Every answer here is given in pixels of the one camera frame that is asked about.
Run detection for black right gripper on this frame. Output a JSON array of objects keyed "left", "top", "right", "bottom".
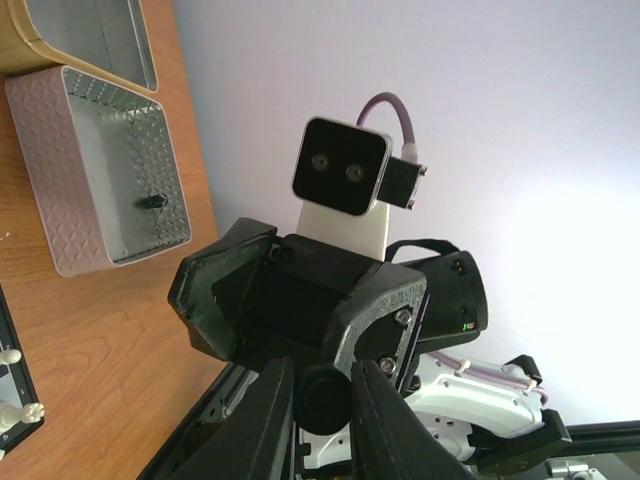
[{"left": 167, "top": 217, "right": 428, "bottom": 390}]

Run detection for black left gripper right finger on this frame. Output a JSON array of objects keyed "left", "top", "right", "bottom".
[{"left": 350, "top": 360, "right": 473, "bottom": 480}]

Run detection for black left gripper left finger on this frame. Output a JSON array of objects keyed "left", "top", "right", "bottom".
[{"left": 139, "top": 358, "right": 295, "bottom": 479}]

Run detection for black chess piece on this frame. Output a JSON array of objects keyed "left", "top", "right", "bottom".
[{"left": 293, "top": 365, "right": 352, "bottom": 436}]

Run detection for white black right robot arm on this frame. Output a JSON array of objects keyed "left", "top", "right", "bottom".
[{"left": 160, "top": 218, "right": 571, "bottom": 479}]

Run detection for black chess pieces in tin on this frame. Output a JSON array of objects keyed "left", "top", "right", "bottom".
[{"left": 134, "top": 194, "right": 168, "bottom": 210}]

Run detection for white chess piece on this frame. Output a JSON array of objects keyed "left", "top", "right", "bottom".
[
  {"left": 0, "top": 402, "right": 45, "bottom": 434},
  {"left": 0, "top": 349, "right": 22, "bottom": 366}
]

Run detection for pink metal tin base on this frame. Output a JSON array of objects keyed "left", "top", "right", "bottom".
[{"left": 5, "top": 66, "right": 192, "bottom": 277}]

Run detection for gold metal tin lid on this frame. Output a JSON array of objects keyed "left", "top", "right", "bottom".
[{"left": 1, "top": 0, "right": 158, "bottom": 94}]

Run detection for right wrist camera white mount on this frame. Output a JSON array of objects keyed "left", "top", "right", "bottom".
[{"left": 292, "top": 114, "right": 424, "bottom": 260}]

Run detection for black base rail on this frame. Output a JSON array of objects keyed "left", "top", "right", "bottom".
[{"left": 479, "top": 419, "right": 640, "bottom": 480}]

